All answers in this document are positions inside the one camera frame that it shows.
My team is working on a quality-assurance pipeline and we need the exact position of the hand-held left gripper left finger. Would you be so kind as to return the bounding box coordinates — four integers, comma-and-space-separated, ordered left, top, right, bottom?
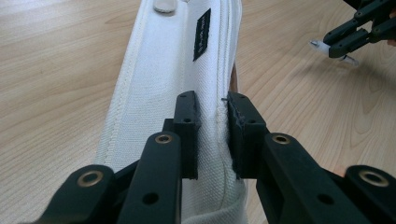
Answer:
162, 91, 202, 181

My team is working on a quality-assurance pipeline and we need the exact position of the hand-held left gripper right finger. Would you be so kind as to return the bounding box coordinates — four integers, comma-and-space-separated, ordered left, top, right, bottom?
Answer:
227, 91, 269, 181

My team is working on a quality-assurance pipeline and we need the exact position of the white pen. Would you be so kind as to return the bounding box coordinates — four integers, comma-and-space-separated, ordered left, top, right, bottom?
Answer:
308, 39, 360, 67

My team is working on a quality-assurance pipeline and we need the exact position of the white fabric pencil case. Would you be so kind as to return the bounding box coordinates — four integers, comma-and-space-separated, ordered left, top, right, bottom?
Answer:
92, 0, 250, 224

